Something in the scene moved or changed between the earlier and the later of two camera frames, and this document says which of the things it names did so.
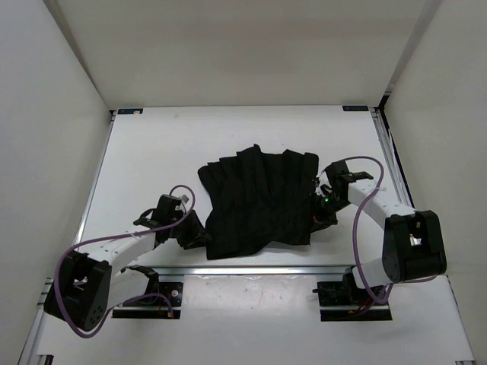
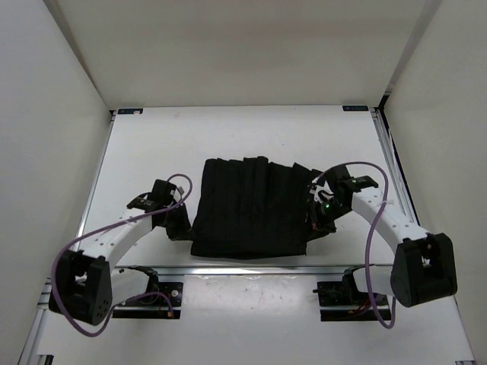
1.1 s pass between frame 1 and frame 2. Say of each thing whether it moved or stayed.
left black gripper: moved
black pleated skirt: moved
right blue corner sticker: stayed
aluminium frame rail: stayed
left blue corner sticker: stayed
